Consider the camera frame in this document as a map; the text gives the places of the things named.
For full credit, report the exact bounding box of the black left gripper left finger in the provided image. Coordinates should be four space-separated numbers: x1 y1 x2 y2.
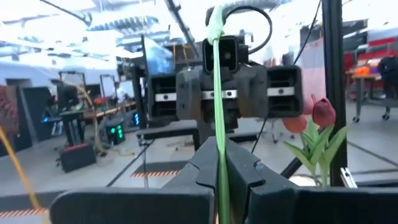
49 136 218 224

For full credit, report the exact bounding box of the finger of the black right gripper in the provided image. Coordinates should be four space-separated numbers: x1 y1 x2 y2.
223 65 268 119
176 68 215 121

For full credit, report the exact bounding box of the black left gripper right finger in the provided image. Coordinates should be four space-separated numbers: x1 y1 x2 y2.
226 139 398 224

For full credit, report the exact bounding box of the black artificial tulip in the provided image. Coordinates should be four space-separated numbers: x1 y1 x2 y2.
205 4 233 224

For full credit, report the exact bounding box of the maroon artificial tulip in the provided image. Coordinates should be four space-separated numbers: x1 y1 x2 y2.
306 98 348 187
282 113 317 187

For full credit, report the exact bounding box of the black mat with striped edge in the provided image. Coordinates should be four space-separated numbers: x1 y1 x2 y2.
130 160 189 179

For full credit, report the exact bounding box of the computer with green lights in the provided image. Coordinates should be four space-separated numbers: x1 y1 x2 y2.
105 123 127 146

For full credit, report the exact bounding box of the black box with red top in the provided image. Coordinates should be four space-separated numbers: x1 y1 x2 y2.
58 142 97 174

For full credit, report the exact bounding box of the grey rolling table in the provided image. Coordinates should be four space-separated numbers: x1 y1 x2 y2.
345 67 398 123

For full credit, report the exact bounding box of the patterned red tapestry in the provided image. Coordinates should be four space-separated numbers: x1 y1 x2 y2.
0 84 19 156

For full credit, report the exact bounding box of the black camera cable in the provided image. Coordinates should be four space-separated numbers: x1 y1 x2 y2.
223 4 274 55

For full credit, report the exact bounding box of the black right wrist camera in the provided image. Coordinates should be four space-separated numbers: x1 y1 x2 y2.
201 35 249 74

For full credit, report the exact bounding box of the yellow hanging cable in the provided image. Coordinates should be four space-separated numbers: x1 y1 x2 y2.
0 124 47 224

